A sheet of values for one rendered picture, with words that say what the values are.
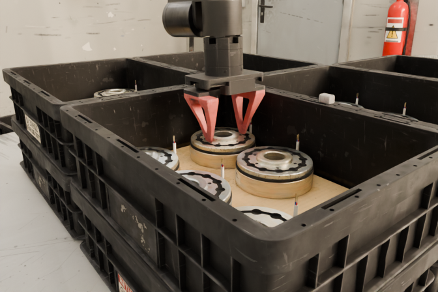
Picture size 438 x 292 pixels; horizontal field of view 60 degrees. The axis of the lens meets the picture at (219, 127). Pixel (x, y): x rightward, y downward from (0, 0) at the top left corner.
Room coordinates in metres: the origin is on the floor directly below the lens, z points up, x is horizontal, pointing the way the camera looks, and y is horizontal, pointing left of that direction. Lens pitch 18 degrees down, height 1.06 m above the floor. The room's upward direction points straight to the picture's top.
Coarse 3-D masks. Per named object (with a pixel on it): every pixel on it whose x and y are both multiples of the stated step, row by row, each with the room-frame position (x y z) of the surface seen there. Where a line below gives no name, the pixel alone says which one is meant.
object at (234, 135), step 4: (216, 132) 0.57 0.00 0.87; (220, 132) 0.57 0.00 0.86; (224, 132) 0.57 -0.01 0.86; (228, 132) 0.57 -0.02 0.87; (232, 132) 0.56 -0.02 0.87; (236, 132) 0.56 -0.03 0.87; (216, 136) 0.55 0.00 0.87; (232, 136) 0.55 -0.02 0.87; (236, 136) 0.55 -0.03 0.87; (212, 140) 0.54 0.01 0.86; (216, 140) 0.54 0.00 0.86; (220, 140) 0.53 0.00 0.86; (224, 140) 0.53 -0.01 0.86; (228, 140) 0.54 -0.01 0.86; (232, 140) 0.54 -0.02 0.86
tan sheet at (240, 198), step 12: (180, 156) 0.55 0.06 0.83; (180, 168) 0.51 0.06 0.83; (192, 168) 0.51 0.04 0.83; (204, 168) 0.51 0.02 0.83; (228, 180) 0.47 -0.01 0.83; (324, 180) 0.47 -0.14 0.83; (240, 192) 0.43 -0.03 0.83; (312, 192) 0.43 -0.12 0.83; (324, 192) 0.43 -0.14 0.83; (336, 192) 0.43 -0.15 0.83; (240, 204) 0.40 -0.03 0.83; (252, 204) 0.40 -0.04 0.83; (264, 204) 0.40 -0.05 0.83; (276, 204) 0.40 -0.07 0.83; (288, 204) 0.40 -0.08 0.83; (300, 204) 0.40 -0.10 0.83; (312, 204) 0.40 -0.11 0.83
